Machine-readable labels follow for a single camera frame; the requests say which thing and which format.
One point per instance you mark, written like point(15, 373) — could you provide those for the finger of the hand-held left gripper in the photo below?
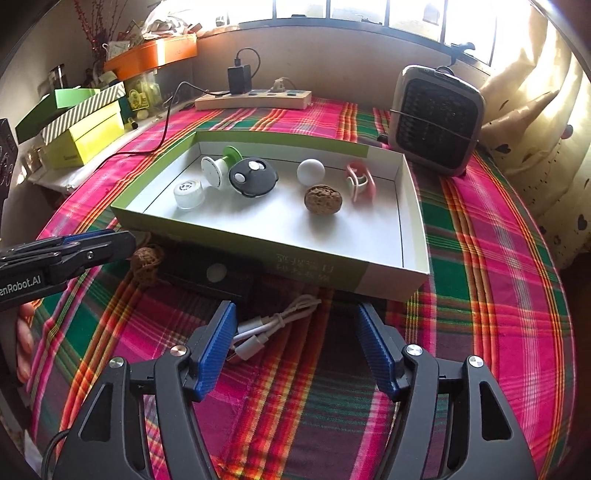
point(87, 239)
point(111, 251)

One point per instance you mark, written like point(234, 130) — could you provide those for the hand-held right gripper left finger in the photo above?
point(214, 350)

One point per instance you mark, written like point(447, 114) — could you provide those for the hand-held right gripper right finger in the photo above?
point(376, 350)

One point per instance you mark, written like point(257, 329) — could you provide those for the small brown walnut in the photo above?
point(147, 265)

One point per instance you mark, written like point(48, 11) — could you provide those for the green white cardboard box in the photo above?
point(392, 281)

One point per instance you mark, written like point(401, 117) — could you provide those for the black rectangular device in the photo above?
point(184, 277)

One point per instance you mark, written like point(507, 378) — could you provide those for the small white cap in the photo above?
point(188, 194)

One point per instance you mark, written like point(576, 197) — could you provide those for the green white spool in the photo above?
point(217, 173)

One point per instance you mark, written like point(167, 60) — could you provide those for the round black remote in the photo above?
point(254, 182)

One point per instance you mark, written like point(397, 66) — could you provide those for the large brown walnut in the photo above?
point(323, 200)

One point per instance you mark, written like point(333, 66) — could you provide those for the pink plastic clip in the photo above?
point(362, 189)

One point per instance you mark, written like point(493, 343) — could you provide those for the white ball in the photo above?
point(311, 172)

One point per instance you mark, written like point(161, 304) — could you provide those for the person's left hand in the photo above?
point(25, 341)

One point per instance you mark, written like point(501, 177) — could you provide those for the white side table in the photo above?
point(83, 173)

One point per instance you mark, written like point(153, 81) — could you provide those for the yellow green box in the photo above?
point(87, 143)

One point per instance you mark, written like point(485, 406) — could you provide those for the dark patterned box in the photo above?
point(7, 157)

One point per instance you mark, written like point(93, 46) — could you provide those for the striped box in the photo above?
point(83, 115)

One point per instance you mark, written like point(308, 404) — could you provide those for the plaid blanket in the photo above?
point(485, 286)

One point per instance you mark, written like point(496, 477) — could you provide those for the green box lid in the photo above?
point(37, 117)

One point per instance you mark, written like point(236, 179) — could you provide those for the clear plastic container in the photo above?
point(141, 94)

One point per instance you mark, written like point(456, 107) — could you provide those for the orange box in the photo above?
point(152, 53)

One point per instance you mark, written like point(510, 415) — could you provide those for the beige power strip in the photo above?
point(249, 99)

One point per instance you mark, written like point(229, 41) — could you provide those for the red flower branches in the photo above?
point(99, 27)

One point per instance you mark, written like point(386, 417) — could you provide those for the black charger adapter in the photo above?
point(239, 79)

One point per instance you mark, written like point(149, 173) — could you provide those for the white plug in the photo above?
point(277, 85)

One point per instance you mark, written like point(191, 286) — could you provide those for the grey space heater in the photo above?
point(434, 120)

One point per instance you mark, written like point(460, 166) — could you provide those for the cream heart print curtain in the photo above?
point(540, 138)

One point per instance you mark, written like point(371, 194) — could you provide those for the dark window frame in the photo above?
point(369, 27)

